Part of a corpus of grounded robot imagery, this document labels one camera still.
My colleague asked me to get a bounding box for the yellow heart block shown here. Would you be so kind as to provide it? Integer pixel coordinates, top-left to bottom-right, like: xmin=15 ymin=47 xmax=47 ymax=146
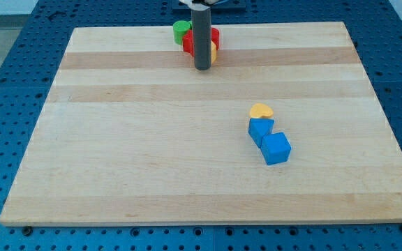
xmin=249 ymin=103 xmax=274 ymax=119

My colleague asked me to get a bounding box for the blue triangular block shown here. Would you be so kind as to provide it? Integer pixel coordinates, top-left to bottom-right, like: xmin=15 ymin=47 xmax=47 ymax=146
xmin=248 ymin=119 xmax=275 ymax=148

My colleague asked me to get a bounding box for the light wooden board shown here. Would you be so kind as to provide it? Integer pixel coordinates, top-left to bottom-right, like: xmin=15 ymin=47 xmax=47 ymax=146
xmin=0 ymin=22 xmax=402 ymax=227

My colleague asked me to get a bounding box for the blue cube block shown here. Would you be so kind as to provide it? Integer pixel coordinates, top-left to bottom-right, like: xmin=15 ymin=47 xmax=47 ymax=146
xmin=260 ymin=132 xmax=292 ymax=165

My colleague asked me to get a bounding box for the yellow block behind rod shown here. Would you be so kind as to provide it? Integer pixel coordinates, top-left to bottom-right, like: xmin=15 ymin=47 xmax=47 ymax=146
xmin=211 ymin=41 xmax=217 ymax=64

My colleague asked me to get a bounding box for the red block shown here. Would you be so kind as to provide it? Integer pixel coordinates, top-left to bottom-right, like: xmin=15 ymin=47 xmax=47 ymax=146
xmin=182 ymin=27 xmax=220 ymax=56

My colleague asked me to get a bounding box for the green cylinder block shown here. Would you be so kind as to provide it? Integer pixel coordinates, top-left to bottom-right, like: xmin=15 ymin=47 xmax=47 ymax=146
xmin=172 ymin=20 xmax=191 ymax=45

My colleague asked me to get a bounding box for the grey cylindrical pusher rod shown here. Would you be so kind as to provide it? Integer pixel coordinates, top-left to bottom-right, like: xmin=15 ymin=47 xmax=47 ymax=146
xmin=191 ymin=3 xmax=211 ymax=70

